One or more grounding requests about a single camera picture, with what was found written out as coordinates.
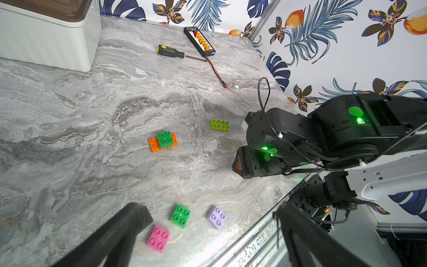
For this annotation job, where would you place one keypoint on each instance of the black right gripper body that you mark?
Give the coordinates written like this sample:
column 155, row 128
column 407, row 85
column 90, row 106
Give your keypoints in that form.
column 255, row 163

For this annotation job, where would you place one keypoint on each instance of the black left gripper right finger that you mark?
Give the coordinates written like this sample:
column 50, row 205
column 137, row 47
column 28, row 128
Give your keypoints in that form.
column 307, row 243

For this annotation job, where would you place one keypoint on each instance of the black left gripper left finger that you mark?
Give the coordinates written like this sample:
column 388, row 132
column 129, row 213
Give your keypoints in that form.
column 111, row 245

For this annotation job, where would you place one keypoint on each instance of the lilac lego brick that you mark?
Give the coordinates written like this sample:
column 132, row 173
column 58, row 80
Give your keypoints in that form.
column 216, row 217

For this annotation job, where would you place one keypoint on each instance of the green square lego brick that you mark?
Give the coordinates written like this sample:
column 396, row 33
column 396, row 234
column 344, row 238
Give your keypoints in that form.
column 165, row 139

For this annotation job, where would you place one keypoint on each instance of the orange lego plate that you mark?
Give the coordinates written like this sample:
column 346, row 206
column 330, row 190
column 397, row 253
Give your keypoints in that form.
column 155, row 146

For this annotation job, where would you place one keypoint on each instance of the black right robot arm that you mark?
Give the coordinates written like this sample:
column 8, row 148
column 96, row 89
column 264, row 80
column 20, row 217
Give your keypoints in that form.
column 369, row 145

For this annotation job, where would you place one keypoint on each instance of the black lego brick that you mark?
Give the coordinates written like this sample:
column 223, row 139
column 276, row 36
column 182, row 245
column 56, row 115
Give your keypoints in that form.
column 146, row 218

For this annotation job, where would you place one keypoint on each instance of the pink lego brick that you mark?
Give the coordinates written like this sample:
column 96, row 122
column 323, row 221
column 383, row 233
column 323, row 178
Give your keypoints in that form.
column 159, row 239

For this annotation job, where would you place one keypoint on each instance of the lime green long lego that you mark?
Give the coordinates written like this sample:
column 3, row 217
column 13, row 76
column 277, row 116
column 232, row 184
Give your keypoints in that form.
column 219, row 125

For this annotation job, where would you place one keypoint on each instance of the green lego with number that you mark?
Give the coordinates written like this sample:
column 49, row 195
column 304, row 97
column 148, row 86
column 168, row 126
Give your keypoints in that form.
column 180, row 216

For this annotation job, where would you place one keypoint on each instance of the black board yellow connectors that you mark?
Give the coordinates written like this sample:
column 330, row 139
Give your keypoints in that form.
column 199, row 41

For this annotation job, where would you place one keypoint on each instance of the black yellow screwdriver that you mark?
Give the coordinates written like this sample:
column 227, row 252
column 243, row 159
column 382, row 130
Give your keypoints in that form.
column 173, row 53

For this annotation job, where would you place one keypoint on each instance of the white box brown lid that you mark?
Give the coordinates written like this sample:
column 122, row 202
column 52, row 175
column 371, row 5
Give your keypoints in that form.
column 61, row 34

